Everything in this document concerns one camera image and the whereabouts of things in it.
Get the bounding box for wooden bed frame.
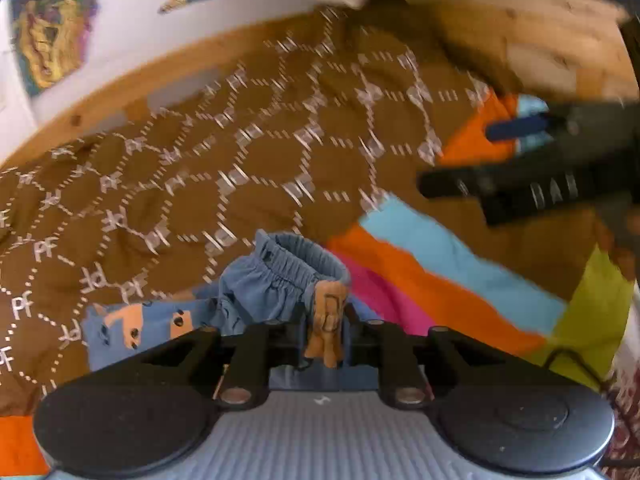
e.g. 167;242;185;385
0;0;640;162

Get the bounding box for red and white patterned cloth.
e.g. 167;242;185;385
597;345;640;468

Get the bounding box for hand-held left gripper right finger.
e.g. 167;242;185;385
344;319;547;408

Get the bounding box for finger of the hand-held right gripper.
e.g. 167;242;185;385
484;111;567;143
416;166;491;201

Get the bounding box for brown patterned blanket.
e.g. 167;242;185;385
0;4;640;417

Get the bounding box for black cable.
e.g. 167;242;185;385
541;346;603;392

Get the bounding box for yellow and purple wall poster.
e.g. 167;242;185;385
9;0;103;97

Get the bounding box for colourful striped blanket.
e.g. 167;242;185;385
0;91;637;477

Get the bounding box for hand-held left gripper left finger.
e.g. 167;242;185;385
92;321;307;406

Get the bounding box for blue pants with orange print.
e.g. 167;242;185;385
81;229;362;392

